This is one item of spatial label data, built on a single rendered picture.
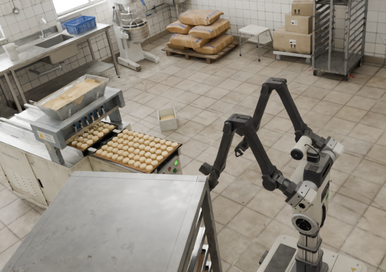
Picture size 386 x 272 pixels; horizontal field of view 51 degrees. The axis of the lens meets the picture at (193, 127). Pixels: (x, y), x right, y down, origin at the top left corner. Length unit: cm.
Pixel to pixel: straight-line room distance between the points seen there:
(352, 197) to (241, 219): 102
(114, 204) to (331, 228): 261
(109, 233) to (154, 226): 13
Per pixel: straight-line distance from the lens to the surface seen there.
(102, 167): 335
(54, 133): 318
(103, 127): 359
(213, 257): 153
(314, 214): 245
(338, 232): 362
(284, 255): 309
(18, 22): 662
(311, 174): 226
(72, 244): 121
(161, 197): 125
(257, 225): 364
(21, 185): 438
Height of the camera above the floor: 263
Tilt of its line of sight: 32 degrees down
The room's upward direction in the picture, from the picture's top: 10 degrees counter-clockwise
